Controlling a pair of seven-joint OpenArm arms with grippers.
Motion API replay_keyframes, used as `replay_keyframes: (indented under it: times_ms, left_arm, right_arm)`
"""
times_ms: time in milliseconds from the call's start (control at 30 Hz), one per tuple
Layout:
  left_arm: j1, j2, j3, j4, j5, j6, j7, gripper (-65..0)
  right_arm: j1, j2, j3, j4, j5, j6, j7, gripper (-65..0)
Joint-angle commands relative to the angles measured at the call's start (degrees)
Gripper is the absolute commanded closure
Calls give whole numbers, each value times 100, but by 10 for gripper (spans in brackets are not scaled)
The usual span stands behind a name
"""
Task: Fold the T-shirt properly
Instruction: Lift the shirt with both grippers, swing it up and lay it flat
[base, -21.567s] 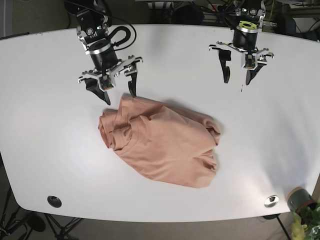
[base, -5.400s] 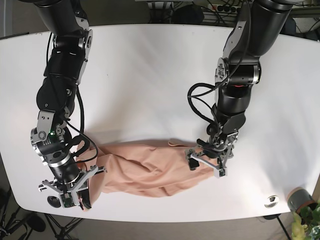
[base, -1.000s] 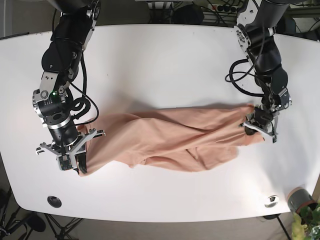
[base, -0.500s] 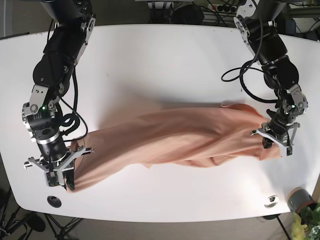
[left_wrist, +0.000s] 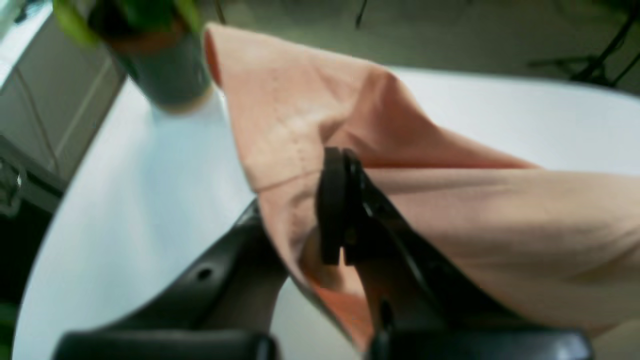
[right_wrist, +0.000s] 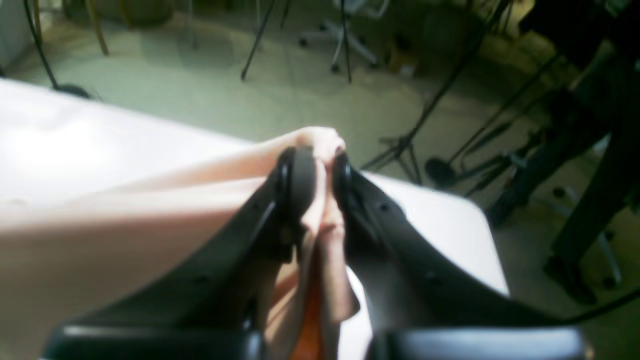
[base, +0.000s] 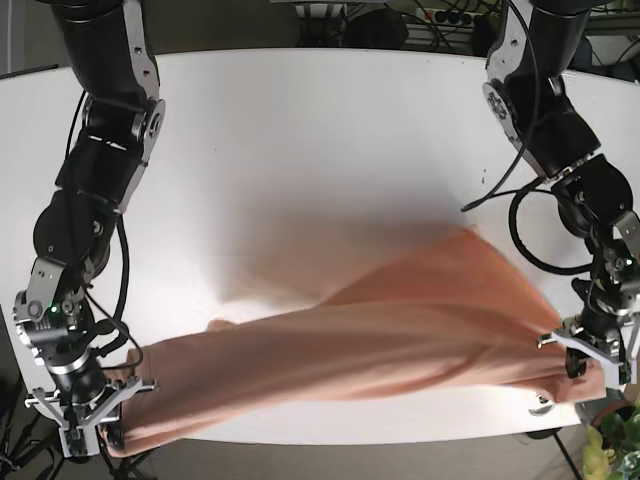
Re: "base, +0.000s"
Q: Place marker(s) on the silver table grommet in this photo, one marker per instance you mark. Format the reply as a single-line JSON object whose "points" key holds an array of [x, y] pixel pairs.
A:
{"points": [[540, 406]]}

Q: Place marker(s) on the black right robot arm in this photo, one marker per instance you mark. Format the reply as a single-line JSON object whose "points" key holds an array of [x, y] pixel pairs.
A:
{"points": [[113, 132]]}

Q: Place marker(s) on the grey plant pot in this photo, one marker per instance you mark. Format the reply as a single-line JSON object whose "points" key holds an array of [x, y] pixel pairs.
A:
{"points": [[612, 402]]}

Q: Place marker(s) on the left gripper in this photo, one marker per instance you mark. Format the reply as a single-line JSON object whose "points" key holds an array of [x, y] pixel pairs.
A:
{"points": [[608, 325]]}

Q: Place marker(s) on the peach T-shirt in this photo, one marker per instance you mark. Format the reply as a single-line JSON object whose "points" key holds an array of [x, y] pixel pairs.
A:
{"points": [[454, 313]]}

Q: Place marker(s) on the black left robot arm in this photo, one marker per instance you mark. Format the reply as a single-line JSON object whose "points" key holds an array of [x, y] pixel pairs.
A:
{"points": [[526, 92]]}

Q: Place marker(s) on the green potted plant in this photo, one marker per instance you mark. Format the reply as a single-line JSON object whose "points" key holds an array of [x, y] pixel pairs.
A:
{"points": [[612, 448]]}

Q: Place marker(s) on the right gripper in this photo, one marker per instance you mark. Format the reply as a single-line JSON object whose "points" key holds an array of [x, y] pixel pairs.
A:
{"points": [[59, 334]]}

